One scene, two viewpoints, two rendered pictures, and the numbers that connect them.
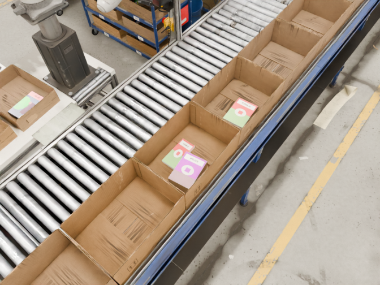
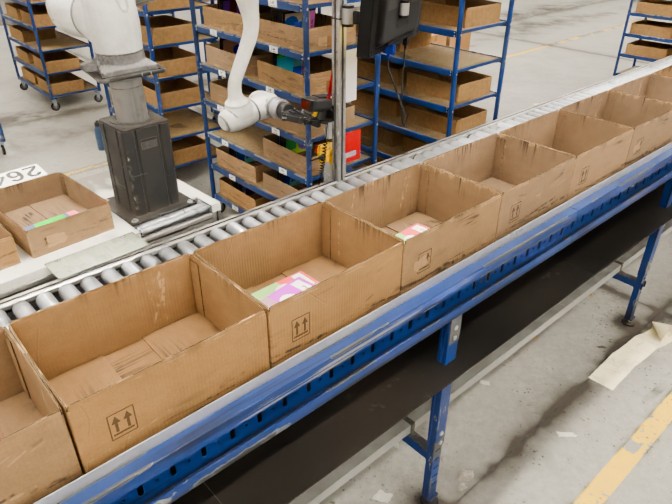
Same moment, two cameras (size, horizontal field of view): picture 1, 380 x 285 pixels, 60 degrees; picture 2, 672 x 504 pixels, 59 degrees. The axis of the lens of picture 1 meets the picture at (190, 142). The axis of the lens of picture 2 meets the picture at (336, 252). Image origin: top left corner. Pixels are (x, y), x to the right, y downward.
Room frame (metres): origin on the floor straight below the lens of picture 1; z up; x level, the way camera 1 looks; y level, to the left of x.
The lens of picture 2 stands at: (-0.36, -0.22, 1.74)
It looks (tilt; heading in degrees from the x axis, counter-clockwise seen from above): 31 degrees down; 7
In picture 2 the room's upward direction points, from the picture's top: straight up
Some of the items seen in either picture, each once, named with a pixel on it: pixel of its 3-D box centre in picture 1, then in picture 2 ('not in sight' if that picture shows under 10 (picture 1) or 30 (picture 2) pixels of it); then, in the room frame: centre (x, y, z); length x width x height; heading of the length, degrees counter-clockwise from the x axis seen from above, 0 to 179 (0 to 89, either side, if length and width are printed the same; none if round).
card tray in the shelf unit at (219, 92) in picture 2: not in sight; (252, 92); (2.86, 0.67, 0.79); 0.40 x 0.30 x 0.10; 51
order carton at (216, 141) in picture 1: (188, 152); (300, 277); (0.79, 0.01, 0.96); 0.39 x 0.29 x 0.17; 139
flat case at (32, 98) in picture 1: (28, 106); (58, 226); (1.27, 0.93, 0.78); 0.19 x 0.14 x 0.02; 146
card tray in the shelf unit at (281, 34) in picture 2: not in sight; (304, 29); (2.56, 0.31, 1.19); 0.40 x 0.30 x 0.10; 49
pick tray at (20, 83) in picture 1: (17, 96); (47, 211); (1.33, 1.00, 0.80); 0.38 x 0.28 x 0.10; 54
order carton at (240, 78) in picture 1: (237, 100); (411, 224); (1.09, -0.25, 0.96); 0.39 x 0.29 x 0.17; 139
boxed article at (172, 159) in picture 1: (178, 154); (285, 290); (0.83, 0.06, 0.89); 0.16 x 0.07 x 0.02; 140
